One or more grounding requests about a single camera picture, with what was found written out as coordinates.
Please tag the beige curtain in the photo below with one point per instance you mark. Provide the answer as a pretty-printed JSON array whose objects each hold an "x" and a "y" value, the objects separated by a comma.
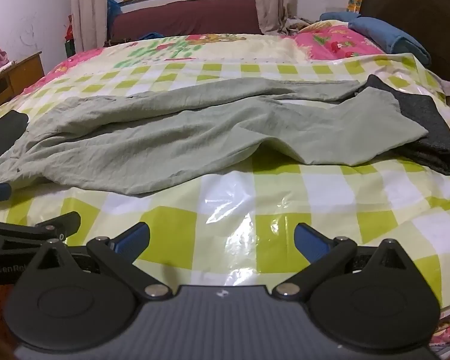
[
  {"x": 273, "y": 0},
  {"x": 88, "y": 7}
]

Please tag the light green pants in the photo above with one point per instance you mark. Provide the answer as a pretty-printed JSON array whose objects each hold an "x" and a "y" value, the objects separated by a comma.
[{"x": 165, "y": 138}]

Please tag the small blue cloth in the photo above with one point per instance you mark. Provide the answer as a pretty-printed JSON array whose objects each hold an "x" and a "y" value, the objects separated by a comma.
[{"x": 150, "y": 36}]

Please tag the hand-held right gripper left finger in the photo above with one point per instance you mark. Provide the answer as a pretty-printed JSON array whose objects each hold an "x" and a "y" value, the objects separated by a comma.
[{"x": 133, "y": 238}]

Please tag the dark grey folded cloth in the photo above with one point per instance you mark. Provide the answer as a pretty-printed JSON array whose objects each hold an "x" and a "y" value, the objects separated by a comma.
[{"x": 427, "y": 127}]

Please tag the blue folded cloth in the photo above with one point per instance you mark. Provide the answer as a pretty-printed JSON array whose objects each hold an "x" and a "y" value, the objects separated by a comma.
[
  {"x": 393, "y": 39},
  {"x": 337, "y": 15}
]

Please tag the black cloth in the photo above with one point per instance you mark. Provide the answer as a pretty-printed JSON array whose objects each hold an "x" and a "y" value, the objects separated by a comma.
[{"x": 2, "y": 135}]

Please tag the wooden desk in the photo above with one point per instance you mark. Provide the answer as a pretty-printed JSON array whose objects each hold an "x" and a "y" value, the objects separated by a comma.
[{"x": 15, "y": 78}]

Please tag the blue bag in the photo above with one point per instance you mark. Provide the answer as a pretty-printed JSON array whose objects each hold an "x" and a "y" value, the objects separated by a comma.
[{"x": 112, "y": 9}]

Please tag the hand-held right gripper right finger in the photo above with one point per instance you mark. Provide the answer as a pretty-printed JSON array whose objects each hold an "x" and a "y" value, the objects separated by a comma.
[{"x": 310, "y": 240}]

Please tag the dark wooden headboard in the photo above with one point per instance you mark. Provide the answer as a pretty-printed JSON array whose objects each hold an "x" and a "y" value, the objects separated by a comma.
[{"x": 427, "y": 11}]

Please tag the crumpled patterned cloth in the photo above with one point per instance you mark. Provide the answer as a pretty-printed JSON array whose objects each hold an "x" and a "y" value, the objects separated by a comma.
[{"x": 300, "y": 25}]

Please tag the red hanging ornament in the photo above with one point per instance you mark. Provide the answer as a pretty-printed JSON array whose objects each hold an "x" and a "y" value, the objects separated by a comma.
[{"x": 69, "y": 26}]

